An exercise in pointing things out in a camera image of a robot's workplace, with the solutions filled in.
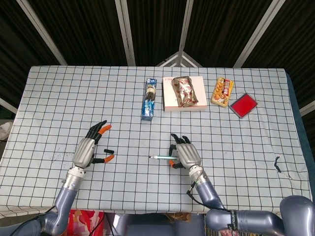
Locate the red patterned bag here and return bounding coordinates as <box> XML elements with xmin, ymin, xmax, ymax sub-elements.
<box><xmin>65</xmin><ymin>208</ymin><xmax>105</xmax><ymax>236</ymax></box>

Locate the green pen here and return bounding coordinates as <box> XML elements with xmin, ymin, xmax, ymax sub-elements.
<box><xmin>148</xmin><ymin>154</ymin><xmax>178</xmax><ymax>160</ymax></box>

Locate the white triangular frame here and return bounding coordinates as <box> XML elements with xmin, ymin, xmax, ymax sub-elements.
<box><xmin>155</xmin><ymin>51</ymin><xmax>203</xmax><ymax>68</ymax></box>

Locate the white frame post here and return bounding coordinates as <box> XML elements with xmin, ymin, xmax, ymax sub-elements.
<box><xmin>232</xmin><ymin>0</ymin><xmax>287</xmax><ymax>68</ymax></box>
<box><xmin>298</xmin><ymin>100</ymin><xmax>315</xmax><ymax>117</ymax></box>
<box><xmin>178</xmin><ymin>0</ymin><xmax>195</xmax><ymax>54</ymax></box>
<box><xmin>114</xmin><ymin>0</ymin><xmax>136</xmax><ymax>66</ymax></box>
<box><xmin>0</xmin><ymin>97</ymin><xmax>18</xmax><ymax>115</ymax></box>
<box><xmin>16</xmin><ymin>0</ymin><xmax>68</xmax><ymax>66</ymax></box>

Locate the white shoe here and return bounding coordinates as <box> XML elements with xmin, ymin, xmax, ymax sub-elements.
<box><xmin>0</xmin><ymin>121</ymin><xmax>13</xmax><ymax>141</ymax></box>

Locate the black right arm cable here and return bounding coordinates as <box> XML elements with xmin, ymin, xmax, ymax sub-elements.
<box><xmin>186</xmin><ymin>181</ymin><xmax>232</xmax><ymax>211</ymax></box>

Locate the red ink pad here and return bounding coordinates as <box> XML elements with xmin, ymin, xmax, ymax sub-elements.
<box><xmin>229</xmin><ymin>92</ymin><xmax>258</xmax><ymax>119</ymax></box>

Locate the yellow snack package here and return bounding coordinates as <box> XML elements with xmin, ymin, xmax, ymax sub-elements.
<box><xmin>210</xmin><ymin>77</ymin><xmax>234</xmax><ymax>108</ymax></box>

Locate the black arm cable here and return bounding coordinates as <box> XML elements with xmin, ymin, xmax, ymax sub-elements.
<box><xmin>9</xmin><ymin>206</ymin><xmax>57</xmax><ymax>236</ymax></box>
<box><xmin>186</xmin><ymin>181</ymin><xmax>232</xmax><ymax>211</ymax></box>

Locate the white black checkered tablecloth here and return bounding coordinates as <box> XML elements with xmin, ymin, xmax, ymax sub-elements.
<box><xmin>0</xmin><ymin>65</ymin><xmax>314</xmax><ymax>217</ymax></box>

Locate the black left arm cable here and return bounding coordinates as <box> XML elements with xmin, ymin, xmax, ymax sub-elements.
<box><xmin>9</xmin><ymin>206</ymin><xmax>57</xmax><ymax>236</ymax></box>

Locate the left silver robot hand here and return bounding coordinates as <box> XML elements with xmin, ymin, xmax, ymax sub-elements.
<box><xmin>72</xmin><ymin>119</ymin><xmax>115</xmax><ymax>169</ymax></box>

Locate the white pink cardboard box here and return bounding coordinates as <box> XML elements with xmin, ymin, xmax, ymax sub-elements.
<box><xmin>162</xmin><ymin>76</ymin><xmax>208</xmax><ymax>112</ymax></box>

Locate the gold red snack bag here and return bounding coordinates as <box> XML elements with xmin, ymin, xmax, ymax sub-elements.
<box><xmin>171</xmin><ymin>76</ymin><xmax>199</xmax><ymax>108</ymax></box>

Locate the blue cookie box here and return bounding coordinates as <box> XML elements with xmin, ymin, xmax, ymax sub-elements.
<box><xmin>140</xmin><ymin>78</ymin><xmax>158</xmax><ymax>121</ymax></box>

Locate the metal wire basket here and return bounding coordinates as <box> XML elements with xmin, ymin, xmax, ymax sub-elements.
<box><xmin>204</xmin><ymin>227</ymin><xmax>274</xmax><ymax>236</ymax></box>

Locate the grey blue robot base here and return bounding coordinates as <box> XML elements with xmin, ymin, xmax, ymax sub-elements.
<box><xmin>105</xmin><ymin>212</ymin><xmax>208</xmax><ymax>236</ymax></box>

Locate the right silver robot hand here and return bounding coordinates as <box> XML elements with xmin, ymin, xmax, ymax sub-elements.
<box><xmin>168</xmin><ymin>133</ymin><xmax>201</xmax><ymax>170</ymax></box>

